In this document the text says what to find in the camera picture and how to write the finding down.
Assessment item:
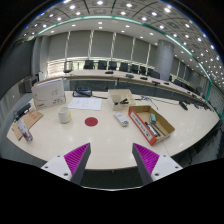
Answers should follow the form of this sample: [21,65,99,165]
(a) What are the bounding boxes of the black power strip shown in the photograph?
[13,103,33,121]

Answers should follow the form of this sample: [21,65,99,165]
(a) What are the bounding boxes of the open red-edged cardboard box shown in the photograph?
[128,105,176,147]

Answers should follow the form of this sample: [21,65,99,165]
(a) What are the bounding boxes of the white printed paper carton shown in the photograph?
[31,77,67,111]

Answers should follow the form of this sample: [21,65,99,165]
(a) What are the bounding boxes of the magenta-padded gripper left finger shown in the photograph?
[40,142,92,186]

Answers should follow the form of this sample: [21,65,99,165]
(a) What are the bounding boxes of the black table microphone unit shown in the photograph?
[178,100,189,112]

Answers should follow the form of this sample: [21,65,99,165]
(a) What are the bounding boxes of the black desk conference console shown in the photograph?
[72,87,93,98]

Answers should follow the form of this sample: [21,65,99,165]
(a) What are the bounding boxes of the white mug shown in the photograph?
[57,106,72,125]

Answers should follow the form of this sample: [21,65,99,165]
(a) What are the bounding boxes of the white remote control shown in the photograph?
[113,111,130,128]

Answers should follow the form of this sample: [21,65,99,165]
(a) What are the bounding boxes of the brown cardboard sheet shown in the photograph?
[11,109,45,141]

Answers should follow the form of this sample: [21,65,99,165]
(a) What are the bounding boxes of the flat round red coaster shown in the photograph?
[84,116,99,127]

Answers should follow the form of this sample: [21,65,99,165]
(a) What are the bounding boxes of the white open organizer box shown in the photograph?
[107,88,137,112]

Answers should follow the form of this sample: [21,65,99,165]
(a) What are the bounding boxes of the group of black office chairs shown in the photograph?
[63,59,214,98]

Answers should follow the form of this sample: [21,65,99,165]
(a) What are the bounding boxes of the long curved conference desk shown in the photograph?
[64,69,214,108]

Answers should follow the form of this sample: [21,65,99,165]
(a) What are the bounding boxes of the black tool in organizer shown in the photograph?
[114,98,129,106]

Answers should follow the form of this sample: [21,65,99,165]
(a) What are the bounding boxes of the group of ceiling lights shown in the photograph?
[19,0,224,84]

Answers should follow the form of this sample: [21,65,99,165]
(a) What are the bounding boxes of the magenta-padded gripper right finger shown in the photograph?
[131,142,184,186]

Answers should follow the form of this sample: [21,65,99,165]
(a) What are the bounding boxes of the small green device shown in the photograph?
[148,113,158,124]

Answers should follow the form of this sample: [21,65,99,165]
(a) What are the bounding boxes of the white paper sheet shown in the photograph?
[68,96,103,112]

